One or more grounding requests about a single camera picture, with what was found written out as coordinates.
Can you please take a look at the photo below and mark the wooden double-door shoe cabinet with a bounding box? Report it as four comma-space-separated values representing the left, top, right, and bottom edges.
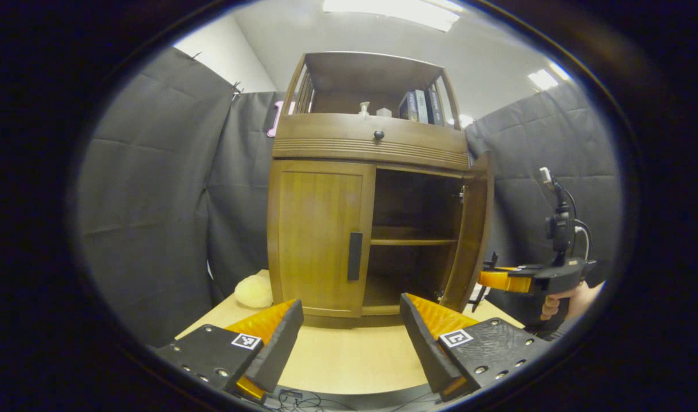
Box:
267, 51, 494, 321

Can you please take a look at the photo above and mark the wooden shoe cabinet door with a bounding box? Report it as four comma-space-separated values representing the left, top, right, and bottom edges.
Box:
267, 160, 376, 318
439, 152, 494, 313

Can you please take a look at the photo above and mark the large ceiling light panel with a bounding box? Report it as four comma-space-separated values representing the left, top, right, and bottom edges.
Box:
323, 0, 461, 32

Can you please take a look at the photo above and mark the small ceiling light panel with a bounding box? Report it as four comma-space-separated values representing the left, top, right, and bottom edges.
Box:
528, 62, 572, 91

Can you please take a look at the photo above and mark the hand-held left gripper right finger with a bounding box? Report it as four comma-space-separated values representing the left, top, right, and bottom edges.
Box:
399, 293, 556, 402

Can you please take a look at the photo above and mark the grey blue book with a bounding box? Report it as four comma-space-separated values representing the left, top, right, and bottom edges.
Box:
413, 89, 430, 124

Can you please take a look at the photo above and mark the black backdrop cloth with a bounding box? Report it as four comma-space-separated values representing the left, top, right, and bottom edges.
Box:
77, 47, 623, 347

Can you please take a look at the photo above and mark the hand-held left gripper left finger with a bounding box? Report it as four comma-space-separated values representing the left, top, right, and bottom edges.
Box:
154, 299, 305, 401

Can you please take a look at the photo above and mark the dark blue book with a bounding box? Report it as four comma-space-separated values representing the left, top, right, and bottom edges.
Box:
398, 92, 418, 122
425, 88, 445, 126

